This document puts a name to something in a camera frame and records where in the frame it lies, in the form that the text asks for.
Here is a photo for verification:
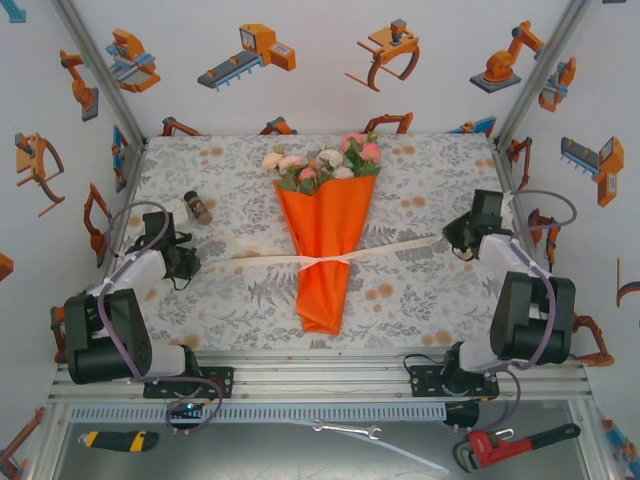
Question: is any silver open-end wrench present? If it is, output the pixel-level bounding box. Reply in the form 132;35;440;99
312;419;382;441

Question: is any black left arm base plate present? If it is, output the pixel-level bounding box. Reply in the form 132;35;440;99
143;366;236;400

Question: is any yellow black utility knife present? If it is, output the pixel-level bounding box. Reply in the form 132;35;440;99
77;430;160;454

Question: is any small green-lit circuit board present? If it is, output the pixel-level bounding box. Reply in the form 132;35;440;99
166;398;207;427

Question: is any aluminium corner post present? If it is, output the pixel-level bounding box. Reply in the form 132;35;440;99
49;0;147;149
493;0;595;147

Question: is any brown spice jar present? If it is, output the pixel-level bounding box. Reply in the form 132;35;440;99
183;190;215;224

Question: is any orange wrapping paper sheet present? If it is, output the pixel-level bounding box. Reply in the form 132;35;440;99
272;174;377;336

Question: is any pink white artificial flower bunch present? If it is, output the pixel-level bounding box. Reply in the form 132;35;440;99
262;130;382;196

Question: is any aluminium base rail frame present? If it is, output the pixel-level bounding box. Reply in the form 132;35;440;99
47;349;594;404

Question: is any grey floral table mat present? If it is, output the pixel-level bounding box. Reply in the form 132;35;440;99
93;132;551;354

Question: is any black mounting bracket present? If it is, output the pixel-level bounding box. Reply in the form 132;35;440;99
443;401;480;432

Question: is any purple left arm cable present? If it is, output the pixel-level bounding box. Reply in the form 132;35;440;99
97;200;225;437

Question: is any grey slotted cable duct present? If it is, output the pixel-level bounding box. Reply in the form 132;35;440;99
69;403;447;423

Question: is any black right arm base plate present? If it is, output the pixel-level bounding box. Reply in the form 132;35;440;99
409;363;501;400

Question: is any cream lace ribbon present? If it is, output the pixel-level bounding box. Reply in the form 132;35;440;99
199;232;446;274

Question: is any aluminium side rail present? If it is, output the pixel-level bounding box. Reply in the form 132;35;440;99
74;139;149;364
492;142;567;360

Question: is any red pipe wrench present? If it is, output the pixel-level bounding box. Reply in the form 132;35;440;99
452;423;581;474

